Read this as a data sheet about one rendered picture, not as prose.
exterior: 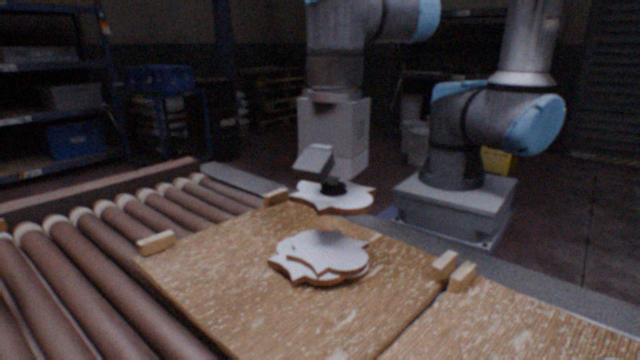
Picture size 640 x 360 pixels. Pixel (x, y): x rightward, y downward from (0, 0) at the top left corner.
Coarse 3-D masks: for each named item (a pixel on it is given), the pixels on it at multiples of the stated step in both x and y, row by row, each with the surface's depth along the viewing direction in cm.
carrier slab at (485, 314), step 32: (480, 288) 53; (416, 320) 47; (448, 320) 47; (480, 320) 47; (512, 320) 47; (544, 320) 47; (576, 320) 47; (384, 352) 42; (416, 352) 42; (448, 352) 42; (480, 352) 42; (512, 352) 42; (544, 352) 42; (576, 352) 42; (608, 352) 42
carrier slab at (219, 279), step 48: (192, 240) 66; (240, 240) 66; (384, 240) 66; (192, 288) 53; (240, 288) 53; (288, 288) 53; (336, 288) 53; (384, 288) 53; (432, 288) 53; (240, 336) 44; (288, 336) 44; (336, 336) 44; (384, 336) 44
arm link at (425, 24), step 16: (384, 0) 46; (400, 0) 47; (416, 0) 48; (432, 0) 49; (384, 16) 46; (400, 16) 47; (416, 16) 48; (432, 16) 50; (384, 32) 48; (400, 32) 49; (416, 32) 50; (432, 32) 52
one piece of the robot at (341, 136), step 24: (312, 96) 48; (336, 96) 47; (360, 96) 49; (312, 120) 50; (336, 120) 48; (360, 120) 50; (312, 144) 51; (336, 144) 49; (360, 144) 51; (312, 168) 47; (336, 168) 50; (360, 168) 53
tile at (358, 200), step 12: (348, 180) 60; (300, 192) 55; (312, 192) 55; (348, 192) 55; (360, 192) 55; (372, 192) 57; (312, 204) 52; (324, 204) 51; (336, 204) 51; (348, 204) 51; (360, 204) 51; (372, 204) 53
